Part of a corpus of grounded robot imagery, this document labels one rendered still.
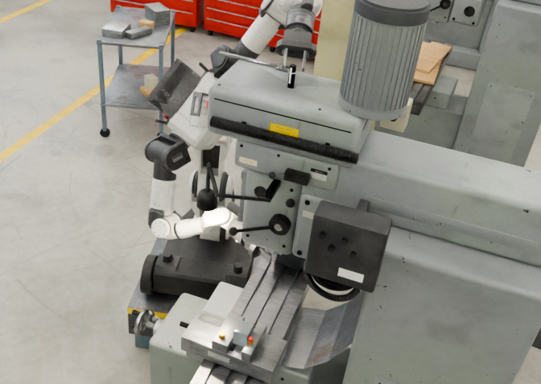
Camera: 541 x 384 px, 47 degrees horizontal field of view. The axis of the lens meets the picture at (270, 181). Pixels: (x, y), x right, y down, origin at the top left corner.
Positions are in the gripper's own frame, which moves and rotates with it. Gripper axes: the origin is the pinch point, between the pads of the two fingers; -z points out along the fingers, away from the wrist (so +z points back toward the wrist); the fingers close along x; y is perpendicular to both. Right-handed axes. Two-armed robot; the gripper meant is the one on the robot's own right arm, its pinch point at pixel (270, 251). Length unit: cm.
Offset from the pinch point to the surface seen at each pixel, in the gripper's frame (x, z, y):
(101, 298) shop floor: 4, 125, 125
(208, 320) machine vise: -23.9, 5.1, 23.6
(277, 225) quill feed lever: -10.2, -9.5, -23.3
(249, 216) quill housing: -11.7, 1.6, -20.7
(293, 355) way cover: -2.3, -19.8, 36.7
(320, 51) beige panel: 143, 100, -7
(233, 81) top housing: -13, 13, -66
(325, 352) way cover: 2.4, -30.2, 29.1
